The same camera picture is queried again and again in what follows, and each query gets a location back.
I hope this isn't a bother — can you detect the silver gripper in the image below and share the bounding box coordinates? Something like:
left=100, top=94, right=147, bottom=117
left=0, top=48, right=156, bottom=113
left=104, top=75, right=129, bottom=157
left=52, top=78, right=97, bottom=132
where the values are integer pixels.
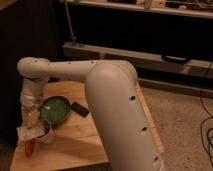
left=20, top=95, right=43, bottom=128

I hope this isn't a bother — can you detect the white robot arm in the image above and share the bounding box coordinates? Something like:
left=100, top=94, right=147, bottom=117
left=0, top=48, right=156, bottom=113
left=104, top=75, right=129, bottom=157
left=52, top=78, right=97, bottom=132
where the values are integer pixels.
left=17, top=57, right=166, bottom=171

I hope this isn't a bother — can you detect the green bowl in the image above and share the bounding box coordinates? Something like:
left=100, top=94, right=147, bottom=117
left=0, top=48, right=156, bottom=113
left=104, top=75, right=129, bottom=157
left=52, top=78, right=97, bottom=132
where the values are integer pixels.
left=39, top=96, right=70, bottom=127

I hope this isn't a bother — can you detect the black rectangular block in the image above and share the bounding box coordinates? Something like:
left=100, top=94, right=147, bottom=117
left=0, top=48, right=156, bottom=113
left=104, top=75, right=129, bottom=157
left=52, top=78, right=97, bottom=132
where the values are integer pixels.
left=71, top=102, right=89, bottom=117

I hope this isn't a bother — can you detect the wooden table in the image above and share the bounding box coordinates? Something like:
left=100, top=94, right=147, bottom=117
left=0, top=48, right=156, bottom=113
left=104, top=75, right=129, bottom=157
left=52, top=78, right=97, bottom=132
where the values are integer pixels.
left=10, top=81, right=164, bottom=171

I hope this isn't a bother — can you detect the metal pole stand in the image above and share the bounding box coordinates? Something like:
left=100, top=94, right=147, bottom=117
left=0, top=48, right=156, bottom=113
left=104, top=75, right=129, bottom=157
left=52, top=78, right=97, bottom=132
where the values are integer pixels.
left=64, top=0, right=77, bottom=46

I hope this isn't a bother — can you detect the long grey shelf beam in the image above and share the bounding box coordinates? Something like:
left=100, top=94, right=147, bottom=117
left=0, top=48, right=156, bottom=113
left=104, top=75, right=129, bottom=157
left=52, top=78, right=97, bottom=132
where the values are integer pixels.
left=63, top=42, right=213, bottom=79

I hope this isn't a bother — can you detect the upper wooden shelf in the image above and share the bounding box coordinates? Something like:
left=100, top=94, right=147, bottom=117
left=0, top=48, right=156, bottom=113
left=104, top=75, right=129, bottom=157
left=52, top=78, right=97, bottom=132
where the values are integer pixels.
left=58, top=0, right=213, bottom=19

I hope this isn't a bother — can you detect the black handle on beam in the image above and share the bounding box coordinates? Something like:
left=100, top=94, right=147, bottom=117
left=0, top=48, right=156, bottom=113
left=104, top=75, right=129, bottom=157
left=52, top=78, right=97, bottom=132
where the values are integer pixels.
left=161, top=55, right=190, bottom=65

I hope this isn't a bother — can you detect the black cable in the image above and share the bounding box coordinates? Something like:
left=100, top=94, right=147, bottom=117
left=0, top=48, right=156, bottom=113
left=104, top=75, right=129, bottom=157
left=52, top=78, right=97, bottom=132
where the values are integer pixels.
left=199, top=61, right=213, bottom=159

